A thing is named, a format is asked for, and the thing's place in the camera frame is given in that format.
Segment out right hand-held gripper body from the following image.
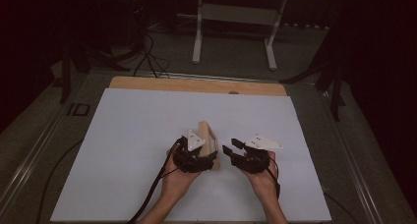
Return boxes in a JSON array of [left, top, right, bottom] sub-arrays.
[[230, 134, 285, 175]]

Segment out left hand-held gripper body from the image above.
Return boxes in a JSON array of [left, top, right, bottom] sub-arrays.
[[172, 129, 214, 174]]

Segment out wooden picture frame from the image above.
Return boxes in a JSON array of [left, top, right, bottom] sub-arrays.
[[196, 120, 221, 172]]

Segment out person's right hand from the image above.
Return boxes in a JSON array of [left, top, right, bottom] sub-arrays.
[[240, 150, 280, 195]]

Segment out person's left hand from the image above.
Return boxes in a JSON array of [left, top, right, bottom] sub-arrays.
[[161, 144, 202, 197]]

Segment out black tripod stand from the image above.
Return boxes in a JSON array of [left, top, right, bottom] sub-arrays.
[[58, 27, 132, 104], [278, 21, 348, 122]]

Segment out black floor socket plate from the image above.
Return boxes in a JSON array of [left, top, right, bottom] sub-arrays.
[[66, 102, 91, 117]]

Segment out white metal stand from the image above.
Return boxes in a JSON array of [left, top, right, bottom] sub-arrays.
[[191, 0, 289, 72]]

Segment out right hand-held gripper black cable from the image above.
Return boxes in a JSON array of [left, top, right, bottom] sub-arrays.
[[265, 156, 282, 200]]

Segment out thin black floor cable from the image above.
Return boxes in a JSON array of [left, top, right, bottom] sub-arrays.
[[34, 139, 84, 224], [323, 190, 362, 224]]

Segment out metal floor rail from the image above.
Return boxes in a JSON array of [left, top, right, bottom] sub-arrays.
[[318, 85, 386, 224], [0, 110, 68, 215]]

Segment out black floor cables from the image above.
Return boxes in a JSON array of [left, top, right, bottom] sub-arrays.
[[132, 31, 172, 80]]

